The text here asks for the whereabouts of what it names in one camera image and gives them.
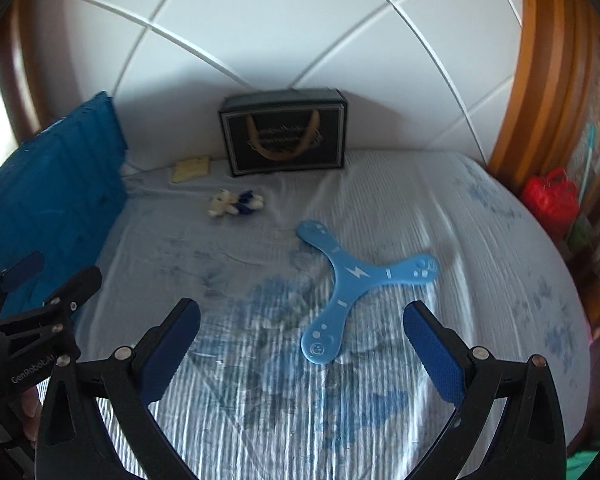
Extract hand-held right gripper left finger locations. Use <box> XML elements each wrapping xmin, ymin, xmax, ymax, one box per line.
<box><xmin>35</xmin><ymin>298</ymin><xmax>201</xmax><ymax>480</ymax></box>

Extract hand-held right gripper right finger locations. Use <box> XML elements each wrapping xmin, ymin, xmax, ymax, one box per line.
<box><xmin>403</xmin><ymin>300</ymin><xmax>567</xmax><ymax>480</ymax></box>

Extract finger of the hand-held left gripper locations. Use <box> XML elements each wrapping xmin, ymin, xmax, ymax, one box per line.
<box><xmin>0</xmin><ymin>266</ymin><xmax>103</xmax><ymax>335</ymax></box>
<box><xmin>0</xmin><ymin>252</ymin><xmax>46</xmax><ymax>313</ymax></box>

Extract blue plastic crate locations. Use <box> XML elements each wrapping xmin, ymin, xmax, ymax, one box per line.
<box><xmin>0</xmin><ymin>91</ymin><xmax>130</xmax><ymax>321</ymax></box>

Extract person's left hand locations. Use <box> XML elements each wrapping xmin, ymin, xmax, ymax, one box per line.
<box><xmin>17</xmin><ymin>390</ymin><xmax>44</xmax><ymax>447</ymax></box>

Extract white blue printed bedsheet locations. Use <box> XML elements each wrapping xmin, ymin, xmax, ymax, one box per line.
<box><xmin>75</xmin><ymin>147</ymin><xmax>593</xmax><ymax>480</ymax></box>

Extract white blue plush toy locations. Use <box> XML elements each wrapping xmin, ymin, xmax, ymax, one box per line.
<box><xmin>208</xmin><ymin>188</ymin><xmax>265</xmax><ymax>219</ymax></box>

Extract yellow paper card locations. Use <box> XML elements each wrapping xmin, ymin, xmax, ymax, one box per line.
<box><xmin>171</xmin><ymin>156</ymin><xmax>211</xmax><ymax>182</ymax></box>

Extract green object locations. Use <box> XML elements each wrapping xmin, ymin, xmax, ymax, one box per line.
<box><xmin>567</xmin><ymin>220</ymin><xmax>593</xmax><ymax>252</ymax></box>

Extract red plastic basket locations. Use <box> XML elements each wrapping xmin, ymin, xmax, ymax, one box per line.
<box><xmin>522</xmin><ymin>168</ymin><xmax>579</xmax><ymax>243</ymax></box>

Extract white padded headboard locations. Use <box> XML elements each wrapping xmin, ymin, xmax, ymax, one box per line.
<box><xmin>67</xmin><ymin>0</ymin><xmax>523</xmax><ymax>171</ymax></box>

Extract wooden bed frame post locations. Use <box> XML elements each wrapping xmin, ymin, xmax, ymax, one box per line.
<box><xmin>487</xmin><ymin>0</ymin><xmax>600</xmax><ymax>196</ymax></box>
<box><xmin>0</xmin><ymin>0</ymin><xmax>46</xmax><ymax>151</ymax></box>

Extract black gift box gold handles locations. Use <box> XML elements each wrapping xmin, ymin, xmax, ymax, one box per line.
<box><xmin>218</xmin><ymin>88</ymin><xmax>348</xmax><ymax>177</ymax></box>

